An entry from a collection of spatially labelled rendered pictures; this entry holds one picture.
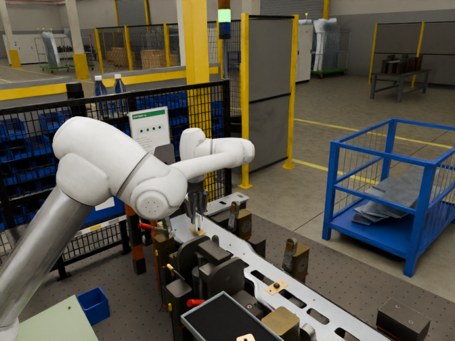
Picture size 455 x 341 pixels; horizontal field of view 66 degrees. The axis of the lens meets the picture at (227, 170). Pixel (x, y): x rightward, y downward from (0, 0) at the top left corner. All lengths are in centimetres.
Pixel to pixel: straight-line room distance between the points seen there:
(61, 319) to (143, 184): 70
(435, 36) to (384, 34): 156
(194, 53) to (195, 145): 83
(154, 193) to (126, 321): 95
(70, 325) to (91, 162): 69
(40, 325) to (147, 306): 50
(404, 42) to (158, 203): 1284
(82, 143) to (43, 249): 27
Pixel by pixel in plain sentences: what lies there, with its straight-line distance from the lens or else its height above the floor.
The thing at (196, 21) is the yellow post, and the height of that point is 187.
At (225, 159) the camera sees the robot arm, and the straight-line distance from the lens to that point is 120.
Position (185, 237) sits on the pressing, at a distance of 154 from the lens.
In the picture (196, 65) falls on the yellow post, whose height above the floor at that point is 165.
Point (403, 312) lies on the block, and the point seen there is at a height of 103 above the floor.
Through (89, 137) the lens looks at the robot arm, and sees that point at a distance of 82.
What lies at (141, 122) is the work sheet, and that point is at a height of 139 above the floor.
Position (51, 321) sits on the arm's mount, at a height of 96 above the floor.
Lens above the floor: 181
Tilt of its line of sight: 22 degrees down
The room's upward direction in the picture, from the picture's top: 1 degrees counter-clockwise
